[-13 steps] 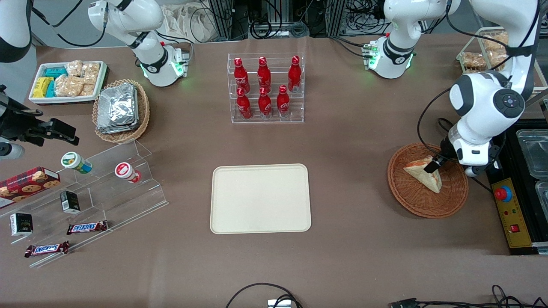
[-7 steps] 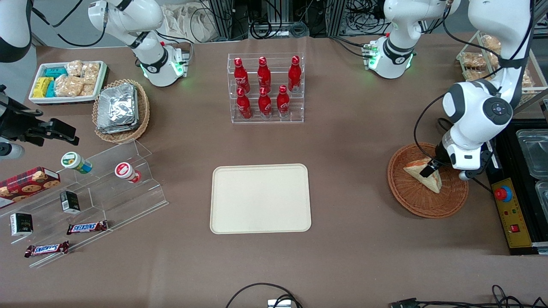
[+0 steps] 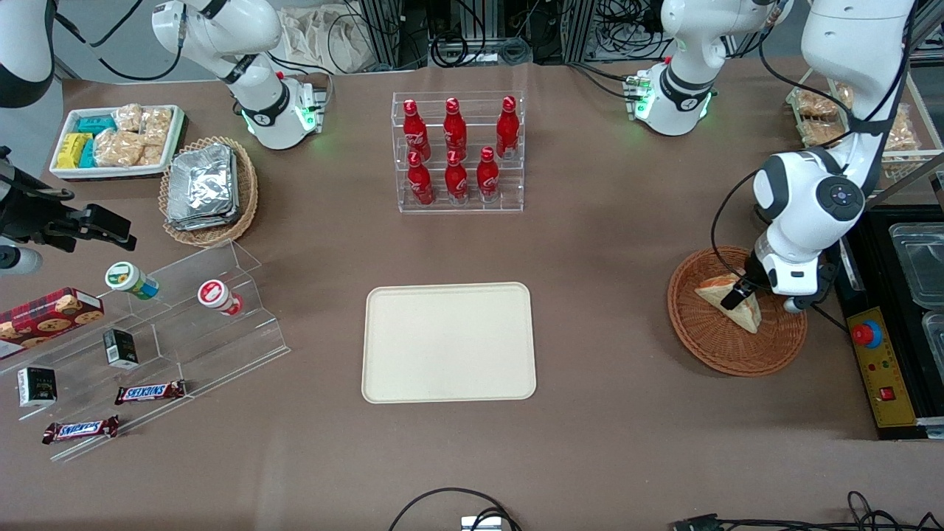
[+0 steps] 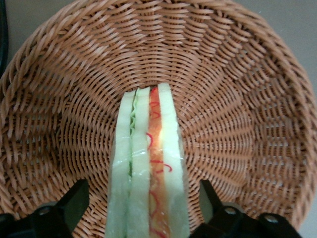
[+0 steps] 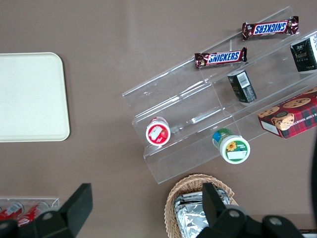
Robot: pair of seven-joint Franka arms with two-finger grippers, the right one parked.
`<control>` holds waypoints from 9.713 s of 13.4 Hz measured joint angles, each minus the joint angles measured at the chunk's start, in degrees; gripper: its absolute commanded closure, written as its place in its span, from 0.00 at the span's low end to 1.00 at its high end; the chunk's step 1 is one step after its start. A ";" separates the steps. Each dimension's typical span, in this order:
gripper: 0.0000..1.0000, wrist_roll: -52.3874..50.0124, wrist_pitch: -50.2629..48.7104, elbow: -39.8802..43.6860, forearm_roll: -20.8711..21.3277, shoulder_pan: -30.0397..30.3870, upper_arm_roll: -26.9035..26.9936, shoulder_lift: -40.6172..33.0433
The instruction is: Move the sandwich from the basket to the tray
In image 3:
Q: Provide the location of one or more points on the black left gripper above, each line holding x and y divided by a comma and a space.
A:
754, 271

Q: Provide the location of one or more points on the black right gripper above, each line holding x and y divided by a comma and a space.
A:
28, 216

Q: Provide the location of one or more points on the triangular sandwich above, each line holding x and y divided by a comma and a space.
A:
745, 317

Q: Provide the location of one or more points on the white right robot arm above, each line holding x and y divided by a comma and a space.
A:
221, 37

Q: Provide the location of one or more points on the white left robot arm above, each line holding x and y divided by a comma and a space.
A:
811, 192

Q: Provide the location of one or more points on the round brown wicker basket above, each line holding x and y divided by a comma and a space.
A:
737, 350

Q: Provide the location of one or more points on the white rectangular snack tray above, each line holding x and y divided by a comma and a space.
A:
66, 172

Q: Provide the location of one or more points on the oval tan wicker basket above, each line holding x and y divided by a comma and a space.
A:
247, 199

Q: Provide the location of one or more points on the cream plastic tray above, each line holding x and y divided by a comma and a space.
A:
446, 343

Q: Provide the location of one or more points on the green-lid snack cup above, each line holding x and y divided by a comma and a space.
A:
125, 277

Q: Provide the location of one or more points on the teal snack pack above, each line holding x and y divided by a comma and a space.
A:
96, 125
88, 155

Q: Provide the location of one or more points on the clear rice cracker bag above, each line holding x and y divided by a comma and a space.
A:
118, 149
128, 118
903, 133
814, 105
153, 155
820, 133
843, 96
156, 125

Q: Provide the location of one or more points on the yellow snack pack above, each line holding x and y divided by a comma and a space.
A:
72, 150

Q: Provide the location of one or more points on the silver foil packet stack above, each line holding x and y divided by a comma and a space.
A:
203, 188

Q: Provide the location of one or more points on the red plaid cookie box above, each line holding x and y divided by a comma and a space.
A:
44, 321

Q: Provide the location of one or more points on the small black box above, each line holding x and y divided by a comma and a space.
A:
120, 349
37, 387

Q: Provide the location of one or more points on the red-lid snack cup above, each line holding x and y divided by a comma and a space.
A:
215, 295

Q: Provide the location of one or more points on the red emergency stop button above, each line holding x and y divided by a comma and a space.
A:
867, 334

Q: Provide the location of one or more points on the clear acrylic stepped shelf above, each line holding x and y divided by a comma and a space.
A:
184, 346

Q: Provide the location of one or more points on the Snickers chocolate bar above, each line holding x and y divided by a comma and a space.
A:
150, 392
80, 430

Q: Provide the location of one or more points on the black machine yellow panel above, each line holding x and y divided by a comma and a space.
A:
896, 369

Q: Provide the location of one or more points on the clear plastic container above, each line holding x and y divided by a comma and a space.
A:
935, 335
922, 269

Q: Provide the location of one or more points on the grey metal bar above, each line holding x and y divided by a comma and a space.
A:
911, 181

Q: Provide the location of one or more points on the red cola bottle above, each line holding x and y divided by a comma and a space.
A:
456, 183
507, 131
487, 181
420, 184
455, 131
416, 133

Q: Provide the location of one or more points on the beige cloth bag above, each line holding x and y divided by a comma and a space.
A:
324, 40

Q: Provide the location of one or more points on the clear acrylic bottle rack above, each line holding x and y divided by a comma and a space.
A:
457, 209

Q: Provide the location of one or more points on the small silver device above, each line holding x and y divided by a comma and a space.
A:
481, 524

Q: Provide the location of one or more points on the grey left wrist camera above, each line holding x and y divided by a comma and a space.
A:
796, 304

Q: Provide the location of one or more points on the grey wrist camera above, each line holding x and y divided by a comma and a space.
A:
18, 260
796, 304

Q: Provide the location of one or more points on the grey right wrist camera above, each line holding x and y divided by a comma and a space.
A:
18, 260

